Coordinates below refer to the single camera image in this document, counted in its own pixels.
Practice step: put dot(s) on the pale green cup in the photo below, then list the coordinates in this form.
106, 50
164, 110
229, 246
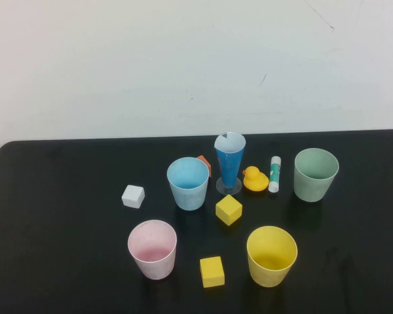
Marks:
311, 191

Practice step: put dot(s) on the orange cube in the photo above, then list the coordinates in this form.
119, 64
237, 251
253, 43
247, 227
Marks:
205, 162

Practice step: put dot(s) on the white green glue stick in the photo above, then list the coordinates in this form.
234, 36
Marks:
274, 175

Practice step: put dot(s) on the white cube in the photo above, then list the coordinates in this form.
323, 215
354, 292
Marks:
132, 196

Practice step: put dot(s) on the blue paper cone cup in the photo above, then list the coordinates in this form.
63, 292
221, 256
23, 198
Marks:
229, 170

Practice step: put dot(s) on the pink cup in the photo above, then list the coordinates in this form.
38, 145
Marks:
154, 268

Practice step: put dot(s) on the yellow cube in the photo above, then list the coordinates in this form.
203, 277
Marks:
228, 209
212, 272

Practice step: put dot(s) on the yellow rubber duck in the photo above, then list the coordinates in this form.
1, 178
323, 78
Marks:
255, 181

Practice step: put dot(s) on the yellow cup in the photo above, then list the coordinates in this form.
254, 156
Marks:
268, 274

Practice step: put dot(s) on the light blue cup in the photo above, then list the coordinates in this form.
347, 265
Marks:
188, 199

